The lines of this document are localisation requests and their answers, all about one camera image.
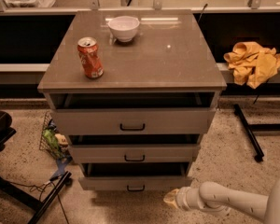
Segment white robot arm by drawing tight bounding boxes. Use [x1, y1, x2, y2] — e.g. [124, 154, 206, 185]
[163, 178, 280, 224]

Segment grey drawer cabinet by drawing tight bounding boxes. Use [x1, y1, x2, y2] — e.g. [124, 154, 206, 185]
[37, 9, 228, 187]

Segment white bowl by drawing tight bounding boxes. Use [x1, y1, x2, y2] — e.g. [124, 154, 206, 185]
[108, 16, 140, 42]

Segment grey middle drawer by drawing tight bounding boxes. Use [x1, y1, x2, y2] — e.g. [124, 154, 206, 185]
[69, 134, 200, 163]

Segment orange soda can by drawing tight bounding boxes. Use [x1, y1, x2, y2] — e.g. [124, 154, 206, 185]
[77, 37, 104, 78]

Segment black stand leg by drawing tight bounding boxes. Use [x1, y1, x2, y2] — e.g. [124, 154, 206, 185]
[0, 171, 71, 224]
[233, 105, 280, 162]

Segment wire basket with items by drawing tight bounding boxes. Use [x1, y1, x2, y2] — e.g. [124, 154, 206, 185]
[39, 112, 69, 160]

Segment black office chair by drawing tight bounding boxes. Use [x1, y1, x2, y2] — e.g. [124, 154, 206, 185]
[0, 111, 16, 151]

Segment yellow cloth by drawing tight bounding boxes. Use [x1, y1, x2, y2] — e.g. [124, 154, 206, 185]
[224, 42, 280, 89]

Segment grey bottom drawer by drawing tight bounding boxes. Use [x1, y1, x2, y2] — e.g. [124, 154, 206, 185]
[79, 162, 192, 192]

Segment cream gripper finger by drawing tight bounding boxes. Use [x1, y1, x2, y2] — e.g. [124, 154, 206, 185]
[163, 189, 179, 209]

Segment grey top drawer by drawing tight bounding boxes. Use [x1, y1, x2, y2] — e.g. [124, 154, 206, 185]
[52, 92, 215, 135]

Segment grey drawer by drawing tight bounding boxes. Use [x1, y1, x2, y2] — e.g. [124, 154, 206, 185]
[69, 134, 200, 163]
[52, 92, 215, 135]
[79, 162, 192, 192]

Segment black stand leg left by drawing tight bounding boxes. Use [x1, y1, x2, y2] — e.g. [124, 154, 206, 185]
[0, 171, 71, 224]

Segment blue tape strip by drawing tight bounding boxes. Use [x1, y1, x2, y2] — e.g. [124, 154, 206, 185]
[49, 157, 72, 181]

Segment black stand leg right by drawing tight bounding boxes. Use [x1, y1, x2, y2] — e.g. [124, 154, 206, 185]
[233, 105, 280, 162]

